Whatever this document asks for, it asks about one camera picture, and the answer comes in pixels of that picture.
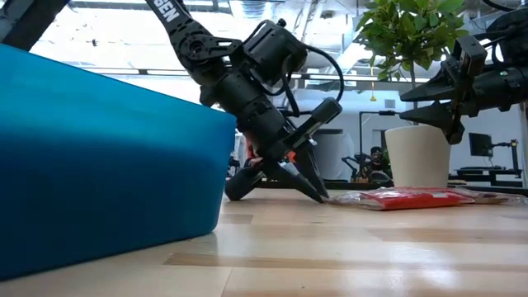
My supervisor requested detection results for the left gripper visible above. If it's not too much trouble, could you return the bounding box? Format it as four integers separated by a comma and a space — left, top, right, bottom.
224, 97, 343, 205

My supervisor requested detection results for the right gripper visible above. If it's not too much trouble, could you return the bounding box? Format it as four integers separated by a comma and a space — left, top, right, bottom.
398, 36, 513, 145

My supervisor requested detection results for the grey cylinder bin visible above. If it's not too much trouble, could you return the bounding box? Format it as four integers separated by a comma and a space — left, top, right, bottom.
313, 128, 356, 182

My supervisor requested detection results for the black monitor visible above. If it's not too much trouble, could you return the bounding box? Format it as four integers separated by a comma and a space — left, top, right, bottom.
469, 132, 494, 158

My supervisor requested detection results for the round white plant pot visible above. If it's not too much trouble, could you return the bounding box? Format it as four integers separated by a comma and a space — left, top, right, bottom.
384, 125, 452, 189

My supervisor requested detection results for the green leafy plant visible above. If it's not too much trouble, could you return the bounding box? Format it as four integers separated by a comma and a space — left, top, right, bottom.
354, 0, 471, 127

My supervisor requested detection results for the person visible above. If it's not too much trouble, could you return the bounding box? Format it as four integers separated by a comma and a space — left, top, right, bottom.
362, 146, 393, 182

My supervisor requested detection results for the dark background bench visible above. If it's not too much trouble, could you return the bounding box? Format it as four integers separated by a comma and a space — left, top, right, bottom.
448, 166, 525, 189

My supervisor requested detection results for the blue plastic basket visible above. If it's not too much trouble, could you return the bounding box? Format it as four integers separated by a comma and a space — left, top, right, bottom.
0, 43, 237, 282

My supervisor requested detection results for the black aluminium table frame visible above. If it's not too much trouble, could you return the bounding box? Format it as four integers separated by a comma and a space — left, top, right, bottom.
255, 179, 528, 197

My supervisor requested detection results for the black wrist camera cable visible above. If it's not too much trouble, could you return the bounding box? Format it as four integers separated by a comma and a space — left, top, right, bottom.
284, 43, 346, 119

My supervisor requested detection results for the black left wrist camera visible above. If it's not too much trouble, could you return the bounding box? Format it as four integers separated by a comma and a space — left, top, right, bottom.
243, 18, 309, 90

